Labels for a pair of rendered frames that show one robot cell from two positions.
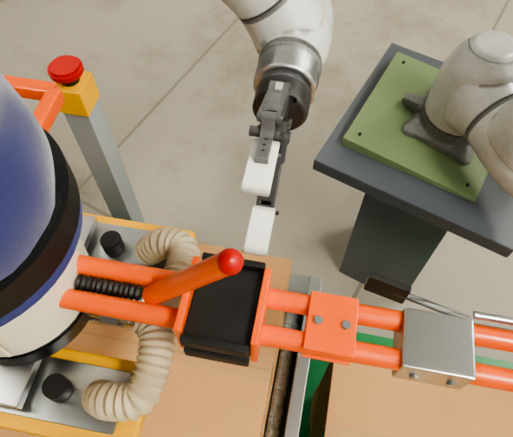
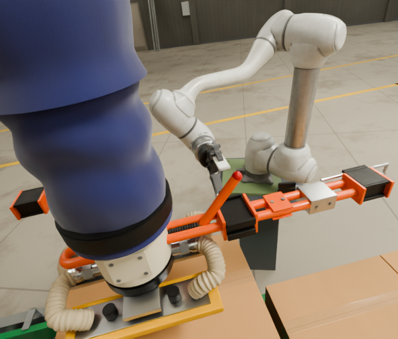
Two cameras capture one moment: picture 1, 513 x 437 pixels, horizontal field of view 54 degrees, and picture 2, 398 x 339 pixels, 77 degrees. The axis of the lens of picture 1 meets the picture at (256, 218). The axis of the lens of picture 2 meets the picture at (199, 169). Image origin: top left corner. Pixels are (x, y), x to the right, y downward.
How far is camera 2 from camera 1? 0.32 m
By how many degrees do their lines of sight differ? 29
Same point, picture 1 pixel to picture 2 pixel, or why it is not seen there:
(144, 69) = not seen: hidden behind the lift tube
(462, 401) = (331, 280)
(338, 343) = (284, 205)
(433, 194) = not seen: hidden behind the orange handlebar
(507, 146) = (285, 163)
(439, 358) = (321, 194)
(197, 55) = not seen: hidden behind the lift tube
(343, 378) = (277, 296)
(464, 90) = (258, 154)
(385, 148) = (239, 190)
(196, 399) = (227, 303)
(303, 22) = (204, 130)
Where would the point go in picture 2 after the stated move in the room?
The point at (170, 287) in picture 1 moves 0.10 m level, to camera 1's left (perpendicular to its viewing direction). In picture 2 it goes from (214, 206) to (172, 222)
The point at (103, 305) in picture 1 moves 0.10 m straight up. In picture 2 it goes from (186, 232) to (179, 198)
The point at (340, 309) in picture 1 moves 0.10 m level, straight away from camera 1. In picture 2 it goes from (276, 196) to (268, 173)
